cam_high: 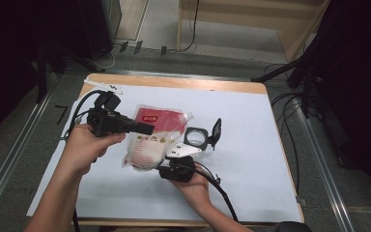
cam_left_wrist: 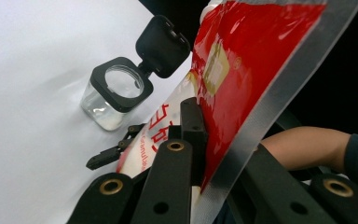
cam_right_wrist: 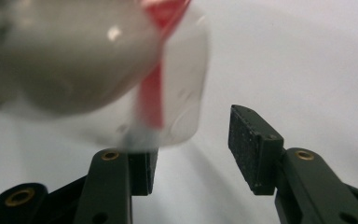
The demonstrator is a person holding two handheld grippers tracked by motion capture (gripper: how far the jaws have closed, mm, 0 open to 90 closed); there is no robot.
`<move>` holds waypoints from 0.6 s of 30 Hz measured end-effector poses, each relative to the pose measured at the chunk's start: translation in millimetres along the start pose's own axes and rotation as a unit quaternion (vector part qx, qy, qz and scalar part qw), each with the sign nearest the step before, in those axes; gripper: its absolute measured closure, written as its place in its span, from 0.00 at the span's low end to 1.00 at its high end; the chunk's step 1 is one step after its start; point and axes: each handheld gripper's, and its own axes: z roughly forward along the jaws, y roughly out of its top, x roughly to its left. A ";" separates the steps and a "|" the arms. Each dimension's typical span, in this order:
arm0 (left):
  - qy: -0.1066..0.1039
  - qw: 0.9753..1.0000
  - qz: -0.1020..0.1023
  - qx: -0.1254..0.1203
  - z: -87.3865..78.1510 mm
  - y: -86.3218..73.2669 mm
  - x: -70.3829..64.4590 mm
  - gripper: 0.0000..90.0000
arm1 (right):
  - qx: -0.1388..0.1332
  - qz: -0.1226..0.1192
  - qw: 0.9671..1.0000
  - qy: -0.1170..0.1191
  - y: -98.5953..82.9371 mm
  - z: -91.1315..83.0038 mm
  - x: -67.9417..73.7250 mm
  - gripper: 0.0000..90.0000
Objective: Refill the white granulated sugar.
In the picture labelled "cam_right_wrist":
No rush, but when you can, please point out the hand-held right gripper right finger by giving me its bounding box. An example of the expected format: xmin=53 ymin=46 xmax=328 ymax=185
xmin=227 ymin=105 xmax=358 ymax=224

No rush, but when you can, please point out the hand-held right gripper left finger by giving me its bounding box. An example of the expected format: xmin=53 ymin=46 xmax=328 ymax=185
xmin=74 ymin=148 xmax=159 ymax=224

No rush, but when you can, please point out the white red refill pouch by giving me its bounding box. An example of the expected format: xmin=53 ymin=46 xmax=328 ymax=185
xmin=0 ymin=0 xmax=211 ymax=150

